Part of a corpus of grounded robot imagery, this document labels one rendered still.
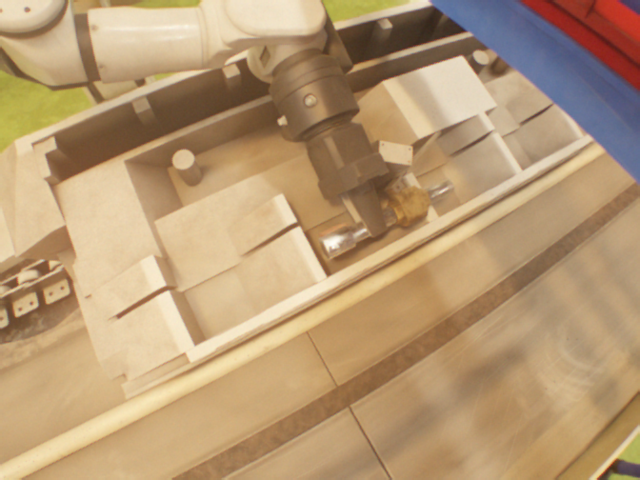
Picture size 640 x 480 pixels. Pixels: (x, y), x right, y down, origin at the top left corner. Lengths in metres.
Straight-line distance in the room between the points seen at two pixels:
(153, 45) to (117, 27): 0.04
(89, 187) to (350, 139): 0.35
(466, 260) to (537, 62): 0.48
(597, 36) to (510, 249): 0.54
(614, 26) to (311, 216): 0.38
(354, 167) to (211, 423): 0.45
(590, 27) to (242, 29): 0.29
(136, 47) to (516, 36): 0.33
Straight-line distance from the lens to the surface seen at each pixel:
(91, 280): 0.51
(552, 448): 0.76
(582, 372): 0.80
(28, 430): 0.77
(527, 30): 0.30
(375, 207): 0.41
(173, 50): 0.40
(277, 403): 0.61
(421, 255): 0.64
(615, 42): 0.28
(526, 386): 0.72
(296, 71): 0.40
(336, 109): 0.39
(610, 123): 0.28
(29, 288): 0.77
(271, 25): 0.40
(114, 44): 0.40
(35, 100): 2.41
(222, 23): 0.40
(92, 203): 0.54
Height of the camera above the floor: 1.36
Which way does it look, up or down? 67 degrees down
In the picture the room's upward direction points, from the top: 13 degrees clockwise
